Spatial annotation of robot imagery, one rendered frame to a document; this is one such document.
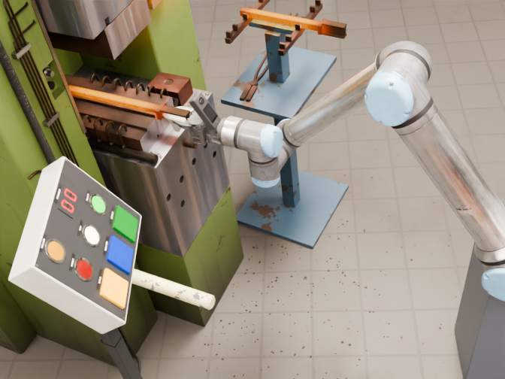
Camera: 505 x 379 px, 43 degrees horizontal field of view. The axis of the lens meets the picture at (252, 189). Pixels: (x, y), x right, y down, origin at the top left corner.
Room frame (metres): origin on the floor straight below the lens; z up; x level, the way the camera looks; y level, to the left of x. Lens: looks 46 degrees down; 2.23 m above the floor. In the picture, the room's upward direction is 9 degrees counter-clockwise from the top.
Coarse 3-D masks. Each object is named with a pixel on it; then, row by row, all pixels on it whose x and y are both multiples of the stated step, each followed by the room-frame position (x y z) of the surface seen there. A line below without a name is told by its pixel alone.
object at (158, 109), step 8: (72, 88) 1.75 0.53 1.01; (80, 88) 1.74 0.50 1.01; (88, 96) 1.70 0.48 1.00; (96, 96) 1.68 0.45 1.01; (104, 96) 1.68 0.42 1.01; (112, 96) 1.67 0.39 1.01; (120, 96) 1.66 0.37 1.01; (120, 104) 1.63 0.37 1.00; (128, 104) 1.62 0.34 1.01; (136, 104) 1.61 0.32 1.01; (144, 104) 1.60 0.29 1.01; (152, 104) 1.60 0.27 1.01; (160, 112) 1.55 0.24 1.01; (168, 112) 1.54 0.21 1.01; (176, 112) 1.53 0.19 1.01; (184, 112) 1.53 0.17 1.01
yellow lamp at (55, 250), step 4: (52, 244) 0.94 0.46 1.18; (56, 244) 0.94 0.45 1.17; (48, 248) 0.92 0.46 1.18; (52, 248) 0.93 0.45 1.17; (56, 248) 0.93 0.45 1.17; (60, 248) 0.94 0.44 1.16; (52, 252) 0.92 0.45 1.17; (56, 252) 0.92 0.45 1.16; (60, 252) 0.93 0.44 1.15; (52, 256) 0.91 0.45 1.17; (56, 256) 0.91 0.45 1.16; (60, 256) 0.92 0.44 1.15
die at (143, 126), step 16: (80, 80) 1.81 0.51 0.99; (96, 80) 1.79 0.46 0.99; (80, 96) 1.71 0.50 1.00; (128, 96) 1.67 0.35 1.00; (144, 96) 1.66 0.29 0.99; (80, 112) 1.64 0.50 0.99; (96, 112) 1.62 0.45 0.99; (112, 112) 1.61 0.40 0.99; (128, 112) 1.60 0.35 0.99; (144, 112) 1.57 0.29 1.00; (96, 128) 1.56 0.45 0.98; (112, 128) 1.55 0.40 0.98; (128, 128) 1.53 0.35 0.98; (144, 128) 1.51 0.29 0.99; (160, 128) 1.56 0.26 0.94; (128, 144) 1.50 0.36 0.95; (144, 144) 1.48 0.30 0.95
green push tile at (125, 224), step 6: (120, 210) 1.14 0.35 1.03; (114, 216) 1.12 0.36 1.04; (120, 216) 1.13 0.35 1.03; (126, 216) 1.14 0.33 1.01; (132, 216) 1.15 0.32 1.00; (114, 222) 1.10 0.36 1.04; (120, 222) 1.11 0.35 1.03; (126, 222) 1.12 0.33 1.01; (132, 222) 1.13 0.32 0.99; (114, 228) 1.08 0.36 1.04; (120, 228) 1.09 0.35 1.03; (126, 228) 1.10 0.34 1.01; (132, 228) 1.11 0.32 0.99; (126, 234) 1.08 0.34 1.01; (132, 234) 1.10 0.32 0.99; (132, 240) 1.08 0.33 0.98
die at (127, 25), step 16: (144, 0) 1.63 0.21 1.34; (128, 16) 1.56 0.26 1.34; (144, 16) 1.62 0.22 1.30; (48, 32) 1.57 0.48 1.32; (112, 32) 1.49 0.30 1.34; (128, 32) 1.54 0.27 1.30; (64, 48) 1.55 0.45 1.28; (80, 48) 1.52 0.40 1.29; (96, 48) 1.49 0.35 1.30; (112, 48) 1.48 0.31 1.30
